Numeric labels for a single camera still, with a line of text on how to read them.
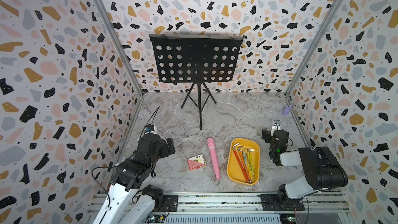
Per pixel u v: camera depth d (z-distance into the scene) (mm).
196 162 856
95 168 426
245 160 874
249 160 874
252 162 873
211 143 907
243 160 872
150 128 605
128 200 437
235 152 903
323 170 468
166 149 624
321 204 747
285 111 1078
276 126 797
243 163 856
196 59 740
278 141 717
